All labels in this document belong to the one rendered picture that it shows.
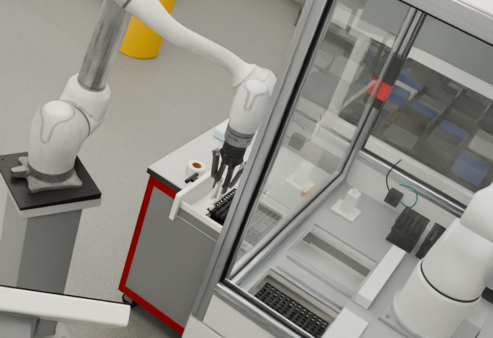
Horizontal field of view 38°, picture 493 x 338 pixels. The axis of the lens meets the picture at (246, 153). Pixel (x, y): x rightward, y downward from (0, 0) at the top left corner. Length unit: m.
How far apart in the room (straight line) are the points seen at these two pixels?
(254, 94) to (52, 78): 2.66
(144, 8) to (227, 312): 0.89
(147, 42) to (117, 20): 2.68
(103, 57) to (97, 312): 1.08
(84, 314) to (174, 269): 1.35
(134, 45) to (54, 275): 2.56
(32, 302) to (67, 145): 0.92
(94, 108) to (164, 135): 1.85
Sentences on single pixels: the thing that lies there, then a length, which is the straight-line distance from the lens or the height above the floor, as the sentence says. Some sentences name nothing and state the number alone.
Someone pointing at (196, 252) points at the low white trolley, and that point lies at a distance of 2.78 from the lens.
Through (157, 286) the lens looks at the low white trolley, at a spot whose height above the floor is 0.25.
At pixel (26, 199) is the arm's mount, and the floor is 0.77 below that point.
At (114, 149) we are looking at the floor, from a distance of 4.09.
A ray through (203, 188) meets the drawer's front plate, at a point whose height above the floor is 0.88.
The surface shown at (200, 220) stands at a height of 0.87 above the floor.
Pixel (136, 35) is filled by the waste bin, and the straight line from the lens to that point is 4.99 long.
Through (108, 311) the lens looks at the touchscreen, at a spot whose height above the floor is 1.19.
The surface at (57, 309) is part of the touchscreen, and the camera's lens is 1.57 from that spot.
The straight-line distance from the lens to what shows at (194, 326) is 1.97.
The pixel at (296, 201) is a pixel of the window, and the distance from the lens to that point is 1.63.
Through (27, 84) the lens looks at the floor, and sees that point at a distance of 4.51.
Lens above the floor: 2.34
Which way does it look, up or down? 32 degrees down
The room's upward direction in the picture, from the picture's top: 20 degrees clockwise
